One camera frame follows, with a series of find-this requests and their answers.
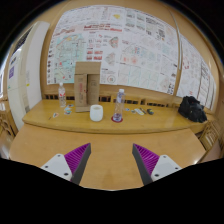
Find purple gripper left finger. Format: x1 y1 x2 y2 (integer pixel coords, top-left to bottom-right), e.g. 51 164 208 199
42 143 91 185

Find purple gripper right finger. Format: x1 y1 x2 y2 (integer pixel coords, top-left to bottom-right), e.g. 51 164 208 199
132 144 181 185

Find clear plastic water bottle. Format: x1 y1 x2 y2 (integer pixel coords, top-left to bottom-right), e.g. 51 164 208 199
113 89 125 118

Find red-labelled water bottle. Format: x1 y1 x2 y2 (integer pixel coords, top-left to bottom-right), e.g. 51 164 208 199
58 82 66 107

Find small dark round item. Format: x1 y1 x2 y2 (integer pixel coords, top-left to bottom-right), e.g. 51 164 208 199
147 109 154 115

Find blue sticker card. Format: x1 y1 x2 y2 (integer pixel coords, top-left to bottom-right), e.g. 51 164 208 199
64 107 72 115

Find white cup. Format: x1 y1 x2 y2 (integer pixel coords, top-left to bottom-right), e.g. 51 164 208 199
90 105 103 122

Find small white rectangular item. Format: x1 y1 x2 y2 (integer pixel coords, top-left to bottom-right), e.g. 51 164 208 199
134 108 144 115

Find red round coaster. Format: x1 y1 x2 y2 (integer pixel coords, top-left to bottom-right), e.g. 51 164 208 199
111 116 123 123

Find wooden chair right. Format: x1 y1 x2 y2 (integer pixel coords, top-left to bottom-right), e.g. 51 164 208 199
199 121 224 151

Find wooden chair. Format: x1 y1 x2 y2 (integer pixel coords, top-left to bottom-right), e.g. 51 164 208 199
199 121 224 151
0 108 18 139

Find black bag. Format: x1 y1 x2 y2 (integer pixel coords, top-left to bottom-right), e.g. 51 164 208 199
178 96 207 123

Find wooden chair left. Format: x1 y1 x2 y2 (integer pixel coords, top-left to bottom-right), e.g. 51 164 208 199
0 108 18 139

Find brown cardboard box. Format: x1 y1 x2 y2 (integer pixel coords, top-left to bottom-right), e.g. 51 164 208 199
74 62 101 112

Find white air conditioner cabinet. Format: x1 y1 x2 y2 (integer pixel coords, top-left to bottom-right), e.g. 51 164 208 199
7 21 50 130

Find right wall poster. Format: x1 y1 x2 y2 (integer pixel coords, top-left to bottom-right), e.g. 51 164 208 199
177 35 216 110

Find large wall poster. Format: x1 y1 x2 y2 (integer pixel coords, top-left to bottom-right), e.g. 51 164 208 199
47 5 178 94

